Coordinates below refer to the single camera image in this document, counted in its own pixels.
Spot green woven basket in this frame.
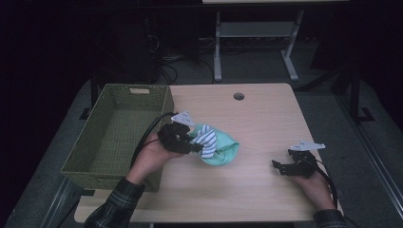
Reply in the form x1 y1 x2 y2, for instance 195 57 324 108
61 83 176 194

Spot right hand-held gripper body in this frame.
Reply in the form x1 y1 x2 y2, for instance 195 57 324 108
287 139 327 179

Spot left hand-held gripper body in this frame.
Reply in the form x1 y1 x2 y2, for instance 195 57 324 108
157 110 197 156

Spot person's right hand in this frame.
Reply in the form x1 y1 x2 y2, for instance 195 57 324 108
289 170 336 211

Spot metal floor rail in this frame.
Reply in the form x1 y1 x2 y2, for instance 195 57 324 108
40 177 84 228
336 94 403 220

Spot black metal stand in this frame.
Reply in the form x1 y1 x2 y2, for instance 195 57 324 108
349 66 375 124
78 69 100 122

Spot tangle of floor cables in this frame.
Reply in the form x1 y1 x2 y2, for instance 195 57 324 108
145 33 217 86

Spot grey metal table frame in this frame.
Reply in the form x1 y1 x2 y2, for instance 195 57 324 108
213 9 305 83

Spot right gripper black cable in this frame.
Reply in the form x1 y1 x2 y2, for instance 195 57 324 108
313 159 338 209

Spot teal baby garment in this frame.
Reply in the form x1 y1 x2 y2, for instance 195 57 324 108
188 123 240 167

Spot person's left hand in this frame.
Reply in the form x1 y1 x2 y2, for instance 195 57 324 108
125 132 185 186

